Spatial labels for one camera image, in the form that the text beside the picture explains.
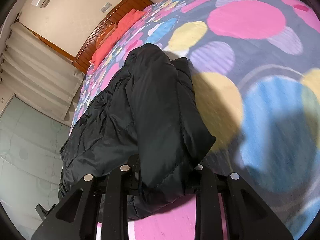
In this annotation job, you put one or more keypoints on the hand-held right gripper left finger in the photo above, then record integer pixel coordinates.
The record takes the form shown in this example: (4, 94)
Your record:
(117, 185)

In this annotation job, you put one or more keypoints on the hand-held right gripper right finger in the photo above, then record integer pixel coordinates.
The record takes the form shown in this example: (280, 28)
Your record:
(207, 187)

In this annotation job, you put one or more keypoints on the black padded jacket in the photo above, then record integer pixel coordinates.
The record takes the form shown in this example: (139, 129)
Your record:
(155, 105)

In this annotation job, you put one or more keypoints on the frosted glass sliding door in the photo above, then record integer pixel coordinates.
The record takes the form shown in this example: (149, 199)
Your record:
(25, 142)

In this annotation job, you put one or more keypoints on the cream window curtain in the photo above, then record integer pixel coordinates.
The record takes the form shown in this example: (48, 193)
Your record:
(37, 67)

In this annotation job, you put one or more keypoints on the red pillow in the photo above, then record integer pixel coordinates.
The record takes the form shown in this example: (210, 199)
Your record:
(117, 35)

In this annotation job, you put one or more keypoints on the small orange cushion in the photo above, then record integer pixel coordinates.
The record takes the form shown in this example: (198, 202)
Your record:
(105, 33)

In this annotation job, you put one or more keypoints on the polka dot bedspread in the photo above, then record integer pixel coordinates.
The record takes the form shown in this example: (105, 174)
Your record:
(250, 17)

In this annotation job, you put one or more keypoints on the wooden headboard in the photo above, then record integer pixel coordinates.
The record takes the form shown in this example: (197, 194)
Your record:
(125, 2)

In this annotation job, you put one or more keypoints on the wooden wall trim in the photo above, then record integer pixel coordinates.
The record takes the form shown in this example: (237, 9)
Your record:
(55, 46)

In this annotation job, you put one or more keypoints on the wall socket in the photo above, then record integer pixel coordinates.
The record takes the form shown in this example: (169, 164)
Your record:
(106, 7)

